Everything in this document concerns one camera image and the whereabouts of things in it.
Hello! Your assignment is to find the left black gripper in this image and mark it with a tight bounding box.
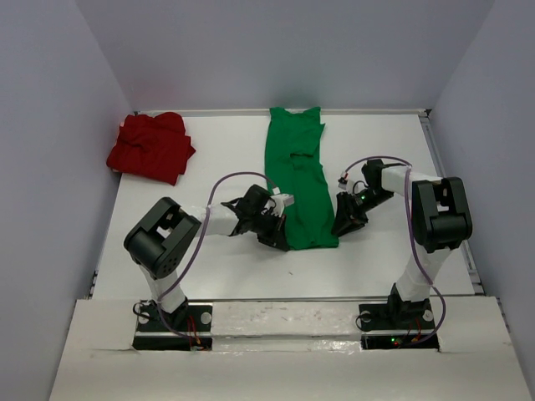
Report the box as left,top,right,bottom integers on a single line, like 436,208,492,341
248,211,287,252

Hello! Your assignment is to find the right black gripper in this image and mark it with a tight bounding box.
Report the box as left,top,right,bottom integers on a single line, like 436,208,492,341
330,188,394,237

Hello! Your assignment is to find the green t-shirt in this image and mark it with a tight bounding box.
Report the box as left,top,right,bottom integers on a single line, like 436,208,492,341
264,107,339,251

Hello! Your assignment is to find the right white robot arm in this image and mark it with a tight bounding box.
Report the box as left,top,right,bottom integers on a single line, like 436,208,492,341
331,156,473,331

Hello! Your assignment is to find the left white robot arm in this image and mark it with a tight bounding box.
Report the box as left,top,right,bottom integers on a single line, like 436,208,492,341
124,185,294,331

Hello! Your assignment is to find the white front cover board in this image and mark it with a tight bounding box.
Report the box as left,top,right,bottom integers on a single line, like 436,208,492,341
51,297,530,400

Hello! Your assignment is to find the red t-shirt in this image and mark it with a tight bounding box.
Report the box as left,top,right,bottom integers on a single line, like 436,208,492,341
106,112,196,185

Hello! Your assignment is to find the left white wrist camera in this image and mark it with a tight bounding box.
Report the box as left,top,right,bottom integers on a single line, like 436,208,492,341
267,188,294,217

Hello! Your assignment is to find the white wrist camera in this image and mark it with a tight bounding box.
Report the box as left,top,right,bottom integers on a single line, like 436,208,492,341
267,188,294,217
338,171,354,193

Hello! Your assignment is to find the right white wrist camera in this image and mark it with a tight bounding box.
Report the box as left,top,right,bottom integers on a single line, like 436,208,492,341
338,171,354,193

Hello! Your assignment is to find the aluminium table frame rail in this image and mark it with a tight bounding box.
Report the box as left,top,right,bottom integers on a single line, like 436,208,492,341
93,109,475,302

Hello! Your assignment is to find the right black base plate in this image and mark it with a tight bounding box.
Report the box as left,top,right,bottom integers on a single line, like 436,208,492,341
355,303,440,351

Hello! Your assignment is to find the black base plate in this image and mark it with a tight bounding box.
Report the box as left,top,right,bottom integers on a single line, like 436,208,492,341
355,303,440,351
132,301,213,352

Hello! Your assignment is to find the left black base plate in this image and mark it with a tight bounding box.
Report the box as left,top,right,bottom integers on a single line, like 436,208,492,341
132,301,213,352

